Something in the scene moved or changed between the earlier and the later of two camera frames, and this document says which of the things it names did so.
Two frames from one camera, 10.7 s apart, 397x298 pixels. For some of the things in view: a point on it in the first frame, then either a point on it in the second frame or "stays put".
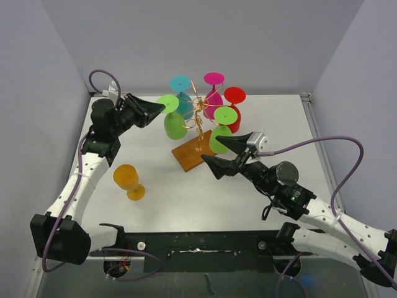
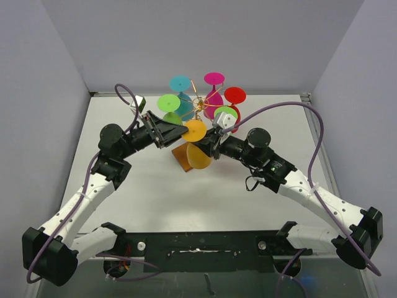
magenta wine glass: x=213 y=99 stays put
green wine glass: x=175 y=124 stays put
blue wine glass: x=180 y=83 stays put
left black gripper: x=144 y=111 to x=165 y=132
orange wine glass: x=126 y=177 to x=196 y=158
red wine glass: x=233 y=95 stays put
